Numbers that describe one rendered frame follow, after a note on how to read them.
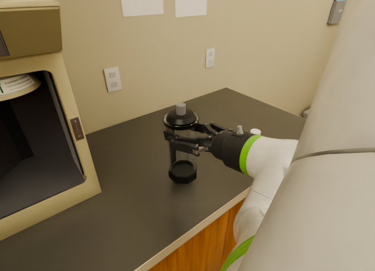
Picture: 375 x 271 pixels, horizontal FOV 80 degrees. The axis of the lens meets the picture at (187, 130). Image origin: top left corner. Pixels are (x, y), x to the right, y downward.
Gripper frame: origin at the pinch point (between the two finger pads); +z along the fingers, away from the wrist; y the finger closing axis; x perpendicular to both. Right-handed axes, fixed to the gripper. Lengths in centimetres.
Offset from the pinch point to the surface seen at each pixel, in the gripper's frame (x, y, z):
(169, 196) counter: 21.4, 7.7, 2.5
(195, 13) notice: -38, -53, 47
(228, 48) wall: -17, -82, 52
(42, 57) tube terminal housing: -26.9, 28.8, 7.3
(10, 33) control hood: -31.2, 33.2, -1.4
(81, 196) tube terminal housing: 15.2, 30.9, 17.6
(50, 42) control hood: -29.4, 27.1, 1.5
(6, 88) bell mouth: -21.7, 37.2, 11.0
